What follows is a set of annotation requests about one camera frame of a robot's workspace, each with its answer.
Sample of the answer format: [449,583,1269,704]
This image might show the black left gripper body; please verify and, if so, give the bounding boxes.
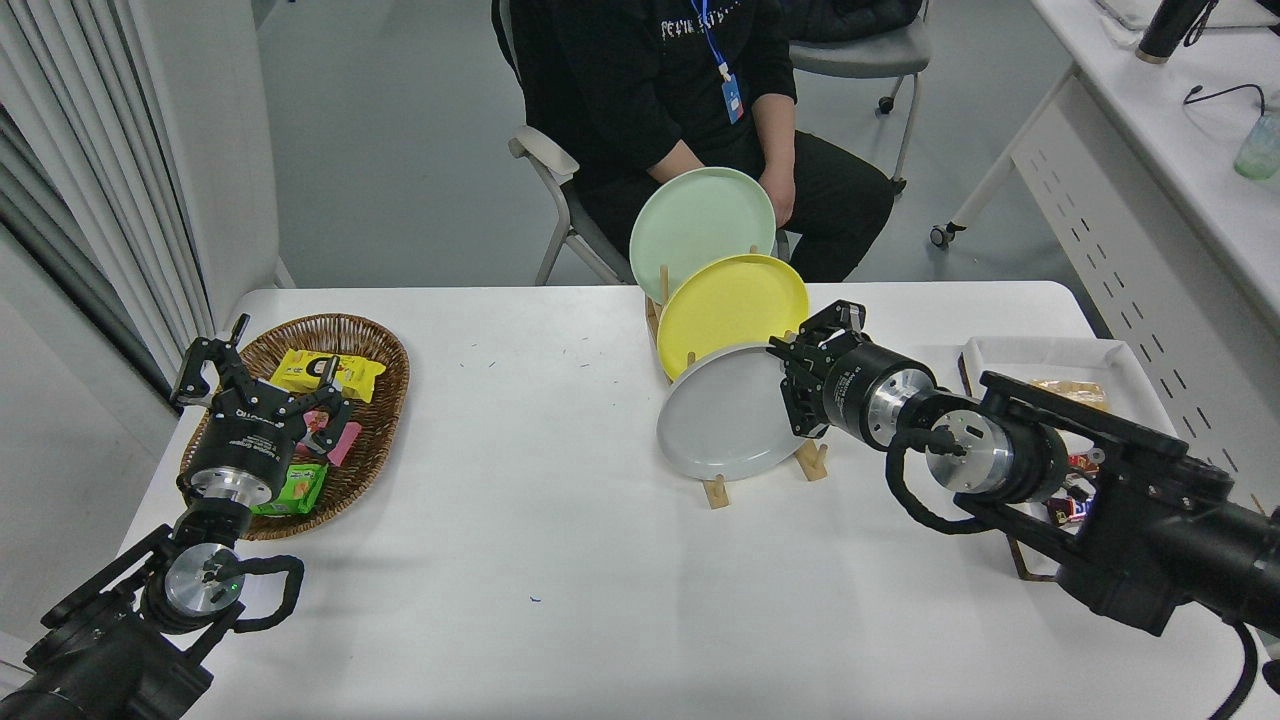
[186,390,301,479]

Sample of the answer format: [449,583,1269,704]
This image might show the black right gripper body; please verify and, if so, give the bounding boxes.
[815,343,913,447]

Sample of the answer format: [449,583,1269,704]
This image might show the grey plate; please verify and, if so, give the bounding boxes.
[656,343,816,483]

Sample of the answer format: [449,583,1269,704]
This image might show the yellow plate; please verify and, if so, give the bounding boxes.
[656,254,811,381]

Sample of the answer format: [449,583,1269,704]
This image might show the wooden plate rack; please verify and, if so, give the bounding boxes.
[645,245,831,511]

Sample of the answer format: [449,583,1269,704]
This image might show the pale green plate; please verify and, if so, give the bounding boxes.
[629,166,777,301]

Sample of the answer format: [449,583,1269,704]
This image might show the person's left hand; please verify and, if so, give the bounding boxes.
[758,165,797,228]

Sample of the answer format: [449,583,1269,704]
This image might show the red white snack packet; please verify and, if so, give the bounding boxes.
[296,408,339,459]

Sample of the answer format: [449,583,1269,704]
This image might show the yellow snack packet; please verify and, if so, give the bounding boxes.
[270,349,387,404]

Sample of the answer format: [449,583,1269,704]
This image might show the pink snack packet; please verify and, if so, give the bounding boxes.
[325,420,364,469]

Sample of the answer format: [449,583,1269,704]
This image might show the brown wicker basket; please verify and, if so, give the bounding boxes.
[178,313,411,542]

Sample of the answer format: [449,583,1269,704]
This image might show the green snack packet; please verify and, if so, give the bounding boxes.
[250,461,330,517]

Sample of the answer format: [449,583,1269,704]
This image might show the white rectangular tray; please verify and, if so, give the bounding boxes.
[957,336,1191,583]

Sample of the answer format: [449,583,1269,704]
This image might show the pale cracker snack packet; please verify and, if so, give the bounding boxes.
[1030,378,1109,411]

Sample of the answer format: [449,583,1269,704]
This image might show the grey wheeled chair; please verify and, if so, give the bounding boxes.
[790,15,933,196]

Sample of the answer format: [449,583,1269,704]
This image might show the white vertical blinds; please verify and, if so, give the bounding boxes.
[0,0,216,406]

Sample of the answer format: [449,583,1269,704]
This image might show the black jacket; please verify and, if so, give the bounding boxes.
[785,0,923,44]

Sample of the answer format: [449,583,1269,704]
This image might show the person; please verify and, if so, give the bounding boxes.
[492,0,896,284]

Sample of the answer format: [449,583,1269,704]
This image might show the grey chair with white armrest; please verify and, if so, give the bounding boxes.
[492,0,641,287]

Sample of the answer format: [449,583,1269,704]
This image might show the white perforated desk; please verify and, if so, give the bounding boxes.
[930,0,1280,531]

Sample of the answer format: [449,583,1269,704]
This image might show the black flask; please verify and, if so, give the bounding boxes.
[1136,0,1213,65]

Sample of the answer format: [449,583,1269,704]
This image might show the clear green bottle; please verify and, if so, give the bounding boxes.
[1233,108,1280,182]

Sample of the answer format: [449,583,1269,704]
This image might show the blue lanyard badge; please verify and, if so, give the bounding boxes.
[698,0,747,125]

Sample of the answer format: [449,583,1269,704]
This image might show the thin black cable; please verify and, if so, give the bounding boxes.
[1184,83,1269,116]

